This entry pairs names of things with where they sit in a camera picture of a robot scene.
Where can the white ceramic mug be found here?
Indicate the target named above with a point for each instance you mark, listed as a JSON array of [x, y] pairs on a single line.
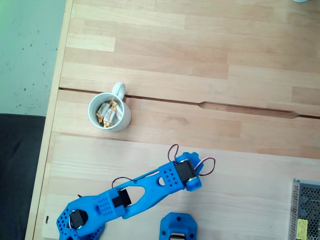
[[125, 120]]

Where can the pale wooden board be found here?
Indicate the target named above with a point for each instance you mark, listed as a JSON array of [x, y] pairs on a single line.
[[250, 187]]

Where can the perforated metal power supply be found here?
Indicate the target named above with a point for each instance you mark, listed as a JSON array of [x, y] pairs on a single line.
[[307, 200]]

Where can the white object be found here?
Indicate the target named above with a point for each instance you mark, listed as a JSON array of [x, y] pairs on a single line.
[[300, 0]]

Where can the blue printed post base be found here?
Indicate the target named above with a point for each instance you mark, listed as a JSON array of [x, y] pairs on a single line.
[[166, 225]]

